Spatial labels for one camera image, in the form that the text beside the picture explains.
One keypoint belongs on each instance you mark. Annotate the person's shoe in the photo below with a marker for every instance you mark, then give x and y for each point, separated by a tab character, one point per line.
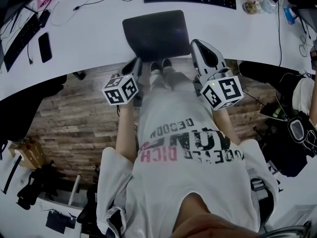
155	67
167	63

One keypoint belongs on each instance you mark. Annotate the person's left forearm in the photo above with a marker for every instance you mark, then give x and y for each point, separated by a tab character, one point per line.
126	133

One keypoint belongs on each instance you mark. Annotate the black mouse pad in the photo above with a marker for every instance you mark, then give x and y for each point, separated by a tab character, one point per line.
158	33

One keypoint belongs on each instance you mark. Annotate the black rimmed oval device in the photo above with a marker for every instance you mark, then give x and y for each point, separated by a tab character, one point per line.
296	130

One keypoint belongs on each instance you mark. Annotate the person's grey trousers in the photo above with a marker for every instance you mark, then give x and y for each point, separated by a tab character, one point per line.
173	80

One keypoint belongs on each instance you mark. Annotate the green and black bag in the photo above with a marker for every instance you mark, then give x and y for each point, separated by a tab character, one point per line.
277	113

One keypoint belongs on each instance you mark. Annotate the round snack jar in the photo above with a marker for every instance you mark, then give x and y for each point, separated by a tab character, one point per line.
251	7

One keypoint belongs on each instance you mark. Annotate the person's right forearm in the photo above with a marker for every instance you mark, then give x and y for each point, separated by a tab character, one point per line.
225	125

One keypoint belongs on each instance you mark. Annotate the white printed t-shirt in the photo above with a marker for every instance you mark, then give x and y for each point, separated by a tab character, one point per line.
188	182

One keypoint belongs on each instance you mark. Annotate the person's right shoe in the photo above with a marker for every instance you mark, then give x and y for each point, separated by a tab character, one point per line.
167	63

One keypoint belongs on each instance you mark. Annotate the white desk leg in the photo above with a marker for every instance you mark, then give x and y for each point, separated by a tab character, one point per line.
74	190

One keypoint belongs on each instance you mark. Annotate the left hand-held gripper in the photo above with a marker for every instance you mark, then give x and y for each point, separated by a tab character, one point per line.
120	90

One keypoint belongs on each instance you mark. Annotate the black computer mouse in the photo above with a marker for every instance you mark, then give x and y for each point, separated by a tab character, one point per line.
44	18

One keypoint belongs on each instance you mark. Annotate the person's head and neck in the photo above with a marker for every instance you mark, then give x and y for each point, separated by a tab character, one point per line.
210	217

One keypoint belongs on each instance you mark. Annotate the person's left shoe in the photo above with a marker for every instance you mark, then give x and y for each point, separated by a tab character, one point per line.
155	67

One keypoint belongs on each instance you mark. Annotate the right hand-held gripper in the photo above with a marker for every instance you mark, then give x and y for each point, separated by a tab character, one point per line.
223	93

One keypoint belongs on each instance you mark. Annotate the blue packet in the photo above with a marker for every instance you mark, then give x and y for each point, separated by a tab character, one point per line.
289	16

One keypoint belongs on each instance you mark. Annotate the black smartphone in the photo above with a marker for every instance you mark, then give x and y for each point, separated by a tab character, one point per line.
45	47

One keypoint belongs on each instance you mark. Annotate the black monitor with grey back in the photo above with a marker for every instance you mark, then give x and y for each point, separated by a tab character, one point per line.
307	16

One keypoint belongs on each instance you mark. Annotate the long white and black bar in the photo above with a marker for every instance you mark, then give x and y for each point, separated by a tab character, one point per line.
11	175

